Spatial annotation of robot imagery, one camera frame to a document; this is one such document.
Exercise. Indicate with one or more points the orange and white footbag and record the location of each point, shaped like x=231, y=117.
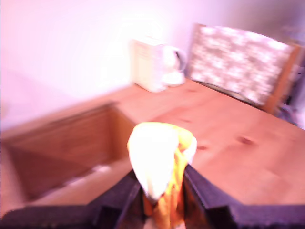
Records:
x=157, y=157

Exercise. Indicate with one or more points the cardboard dice tower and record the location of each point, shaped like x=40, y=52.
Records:
x=59, y=148

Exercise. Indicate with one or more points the wooden chair with patterned cushion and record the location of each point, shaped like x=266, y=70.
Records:
x=238, y=64

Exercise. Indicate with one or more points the white ribbed appliance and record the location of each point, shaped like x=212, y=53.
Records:
x=145, y=64

